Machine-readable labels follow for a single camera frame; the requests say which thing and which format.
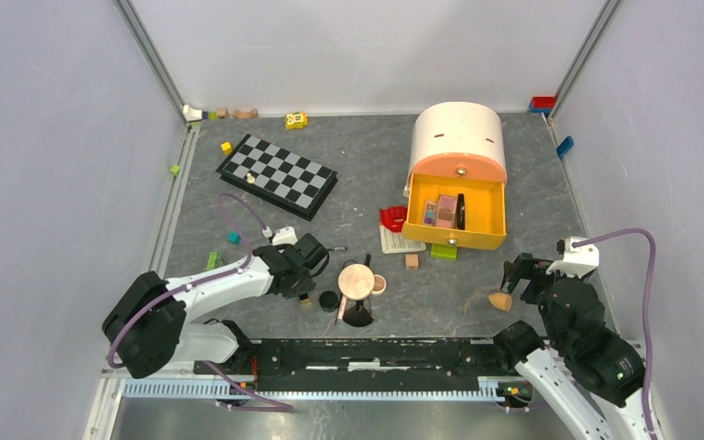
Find round pink powder compact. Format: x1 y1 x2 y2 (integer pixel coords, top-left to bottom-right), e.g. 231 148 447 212
337 263 387 301

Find black mascara tube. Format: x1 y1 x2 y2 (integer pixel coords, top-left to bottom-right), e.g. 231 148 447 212
455 193 466 230

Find pink blush palette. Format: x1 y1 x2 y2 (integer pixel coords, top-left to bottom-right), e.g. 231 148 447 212
435 194 457 229

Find round drawer organizer box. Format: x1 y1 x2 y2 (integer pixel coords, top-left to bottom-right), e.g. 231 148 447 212
402 102 508 250

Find colourful eyeshadow palette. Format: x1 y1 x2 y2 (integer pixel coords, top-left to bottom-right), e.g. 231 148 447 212
423 201 437 226

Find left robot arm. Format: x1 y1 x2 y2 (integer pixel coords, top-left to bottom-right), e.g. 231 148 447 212
102 227 329 379

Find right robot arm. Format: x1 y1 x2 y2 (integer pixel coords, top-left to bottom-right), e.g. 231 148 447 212
492 236 662 439

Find orange makeup sponge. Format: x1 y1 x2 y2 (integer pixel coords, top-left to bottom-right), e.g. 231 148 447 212
488 291 513 312

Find black makeup brush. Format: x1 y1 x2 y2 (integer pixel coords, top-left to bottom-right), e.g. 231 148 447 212
343 254 374 328

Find small black round jar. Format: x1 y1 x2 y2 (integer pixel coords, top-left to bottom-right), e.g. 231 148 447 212
318 291 340 313

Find teal cube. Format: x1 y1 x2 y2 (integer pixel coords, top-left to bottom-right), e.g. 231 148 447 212
226 231 242 245

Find black white chessboard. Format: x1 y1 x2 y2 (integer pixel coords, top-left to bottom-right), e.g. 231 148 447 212
216 134 337 221

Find green lego brick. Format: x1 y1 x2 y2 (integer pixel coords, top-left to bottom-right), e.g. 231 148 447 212
430 244 458 260

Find red plastic arch toy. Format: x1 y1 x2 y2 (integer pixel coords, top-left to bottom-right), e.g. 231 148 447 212
379 205 408 233

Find small wooden cube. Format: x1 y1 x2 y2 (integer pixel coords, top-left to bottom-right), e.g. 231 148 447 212
404 253 420 270

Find yellow cube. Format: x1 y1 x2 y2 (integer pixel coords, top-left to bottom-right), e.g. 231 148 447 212
221 142 233 155

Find yellow toy block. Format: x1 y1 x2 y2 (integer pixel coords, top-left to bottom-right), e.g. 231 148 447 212
284 112 308 130

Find wooden arch block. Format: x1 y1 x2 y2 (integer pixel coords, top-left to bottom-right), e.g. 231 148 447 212
232 108 259 119

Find red blue blocks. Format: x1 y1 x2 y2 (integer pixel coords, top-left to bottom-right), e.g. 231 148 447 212
528 95 556 114

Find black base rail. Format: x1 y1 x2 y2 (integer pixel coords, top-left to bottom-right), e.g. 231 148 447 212
219 337 516 393

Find blue block by wall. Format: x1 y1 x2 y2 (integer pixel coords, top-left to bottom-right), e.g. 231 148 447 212
555 136 575 159

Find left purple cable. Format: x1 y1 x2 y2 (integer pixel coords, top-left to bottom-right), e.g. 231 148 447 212
105 192 295 414

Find white corner bracket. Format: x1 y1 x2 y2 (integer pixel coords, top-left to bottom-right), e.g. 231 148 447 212
181 104 204 123

